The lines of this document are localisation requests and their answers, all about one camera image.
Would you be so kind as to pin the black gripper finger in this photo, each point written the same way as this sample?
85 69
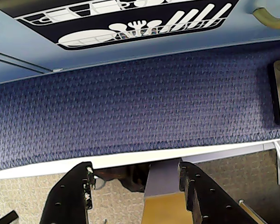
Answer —
65 200
210 205

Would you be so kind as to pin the thin metal rod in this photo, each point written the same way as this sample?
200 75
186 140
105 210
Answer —
252 211

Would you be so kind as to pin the black flat bar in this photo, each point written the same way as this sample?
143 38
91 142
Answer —
2 218

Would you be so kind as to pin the blue woven mat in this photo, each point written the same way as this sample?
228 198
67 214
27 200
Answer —
130 105

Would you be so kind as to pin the light blue toy kitchen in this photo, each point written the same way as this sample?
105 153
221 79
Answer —
154 50

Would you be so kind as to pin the gray tan square post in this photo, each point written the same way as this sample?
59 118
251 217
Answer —
162 186

